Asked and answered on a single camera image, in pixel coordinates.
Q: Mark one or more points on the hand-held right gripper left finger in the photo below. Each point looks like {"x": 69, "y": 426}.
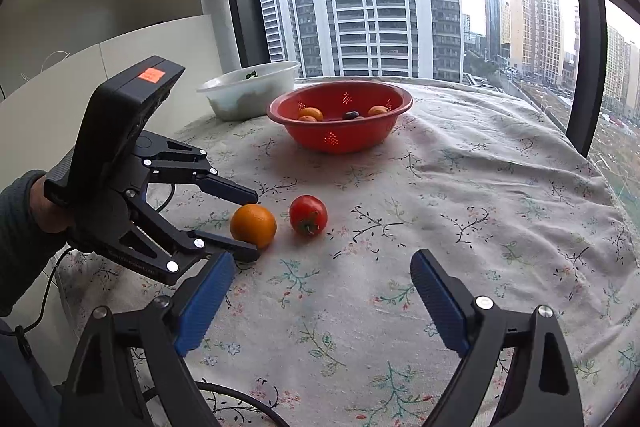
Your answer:
{"x": 205, "y": 302}

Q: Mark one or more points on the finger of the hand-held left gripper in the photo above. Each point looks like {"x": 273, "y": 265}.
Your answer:
{"x": 235, "y": 251}
{"x": 230, "y": 192}

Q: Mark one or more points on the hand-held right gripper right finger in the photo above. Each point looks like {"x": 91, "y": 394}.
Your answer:
{"x": 440, "y": 302}

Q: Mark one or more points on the round orange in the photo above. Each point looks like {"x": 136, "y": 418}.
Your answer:
{"x": 252, "y": 227}

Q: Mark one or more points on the red plastic colander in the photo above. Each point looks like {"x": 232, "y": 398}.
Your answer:
{"x": 345, "y": 137}

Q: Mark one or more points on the dark purple plum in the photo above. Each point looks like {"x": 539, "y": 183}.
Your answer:
{"x": 351, "y": 115}

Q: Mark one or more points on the small mandarin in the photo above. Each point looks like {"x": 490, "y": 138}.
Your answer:
{"x": 377, "y": 111}

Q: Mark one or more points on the person's left forearm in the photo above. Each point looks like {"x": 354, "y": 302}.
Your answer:
{"x": 20, "y": 247}

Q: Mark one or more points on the person's left hand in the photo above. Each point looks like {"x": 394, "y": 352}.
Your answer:
{"x": 50, "y": 217}

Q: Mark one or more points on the red tomato green stem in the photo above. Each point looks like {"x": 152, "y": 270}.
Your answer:
{"x": 307, "y": 214}

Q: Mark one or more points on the white plastic basin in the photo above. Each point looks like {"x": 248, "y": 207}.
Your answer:
{"x": 240, "y": 99}

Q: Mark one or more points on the floral tablecloth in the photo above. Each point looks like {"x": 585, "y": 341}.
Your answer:
{"x": 450, "y": 207}

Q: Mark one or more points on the small orange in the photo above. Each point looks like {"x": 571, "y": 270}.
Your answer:
{"x": 310, "y": 113}

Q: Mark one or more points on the white cabinet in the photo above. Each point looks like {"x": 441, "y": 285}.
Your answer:
{"x": 125, "y": 7}

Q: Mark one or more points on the person's grey clothing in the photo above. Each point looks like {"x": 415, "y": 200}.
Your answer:
{"x": 20, "y": 382}

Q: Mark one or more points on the grey high-rise building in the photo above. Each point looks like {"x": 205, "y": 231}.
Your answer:
{"x": 375, "y": 7}

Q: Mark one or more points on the beige high-rise building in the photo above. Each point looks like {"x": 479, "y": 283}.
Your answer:
{"x": 535, "y": 37}

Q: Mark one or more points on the black window frame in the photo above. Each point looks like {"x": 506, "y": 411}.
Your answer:
{"x": 245, "y": 17}

